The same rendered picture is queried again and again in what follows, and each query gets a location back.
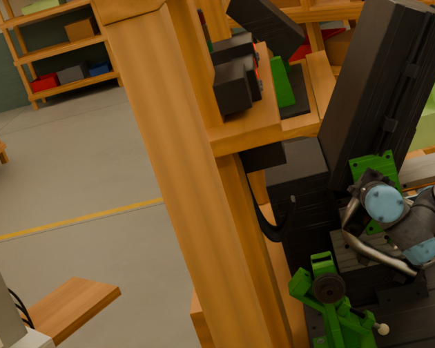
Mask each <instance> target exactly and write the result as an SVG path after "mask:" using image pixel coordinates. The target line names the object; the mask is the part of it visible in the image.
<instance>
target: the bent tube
mask: <svg viewBox="0 0 435 348"><path fill-rule="evenodd" d="M359 201H360V200H357V199H356V198H355V197H352V199H351V200H350V202H349V203H348V205H347V207H346V209H345V211H344V213H343V216H342V228H343V225H344V223H345V222H346V220H347V218H348V217H349V216H350V215H351V213H352V211H353V210H354V209H355V207H356V206H357V204H358V203H359ZM342 233H343V235H344V238H345V240H346V242H347V244H348V245H349V246H350V247H351V248H352V249H353V250H354V251H356V252H357V253H359V254H361V255H363V256H365V257H367V258H370V259H372V260H374V261H376V262H378V263H381V264H383V265H385V266H386V267H389V268H391V269H393V270H395V271H397V272H399V273H402V274H404V275H406V276H408V277H410V278H415V276H416V274H417V272H418V269H417V268H416V267H413V266H412V265H410V264H407V263H405V262H403V261H401V260H398V259H396V258H394V257H392V256H390V255H387V254H386V253H383V252H382V251H379V250H377V249H375V248H373V247H371V246H369V245H366V244H364V243H363V242H361V241H360V240H359V239H358V238H357V237H355V236H353V235H352V234H350V233H348V232H346V231H344V230H343V229H342Z"/></svg>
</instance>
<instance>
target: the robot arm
mask: <svg viewBox="0 0 435 348"><path fill-rule="evenodd" d="M388 178H389V177H388V176H387V177H386V176H384V175H383V174H382V173H380V172H379V171H376V170H374V169H371V168H369V167H367V170H366V171H365V172H364V173H363V174H362V175H361V176H360V177H359V179H358V180H357V182H356V183H355V184H354V185H351V186H350V185H349V187H348V189H347V190H348V191H349V192H350V193H352V196H353V197H355V198H356V199H357V200H360V201H359V203H358V204H357V206H356V207H355V209H354V210H353V211H352V213H351V215H350V216H349V217H348V218H347V220H346V222H345V223H344V225H343V228H342V229H343V230H344V231H346V232H348V233H350V234H352V235H353V236H355V237H357V238H358V237H359V236H360V235H361V233H362V232H363V231H364V230H365V228H366V227H367V225H368V224H369V223H370V222H371V220H372V219H374V220H375V221H376V222H377V223H378V225H379V226H380V227H381V229H383V231H384V232H385V233H386V234H387V235H388V236H389V237H390V239H391V240H392V241H393V243H394V244H395V245H396V246H397V247H398V248H399V250H400V251H401V252H402V254H403V255H404V256H405V257H406V258H407V259H408V260H409V261H410V262H411V263H412V264H414V265H420V264H424V263H426V262H427V261H429V260H431V259H432V258H433V257H434V256H435V237H434V234H435V185H431V186H427V187H425V188H424V189H423V190H422V191H421V192H420V193H419V194H418V195H417V196H416V199H415V201H414V203H413V204H412V205H411V207H410V208H409V206H408V205H407V204H406V203H405V201H404V200H403V198H402V196H401V194H400V193H399V192H398V191H397V190H396V189H395V188H394V186H395V184H396V183H395V182H393V181H392V180H390V179H388Z"/></svg>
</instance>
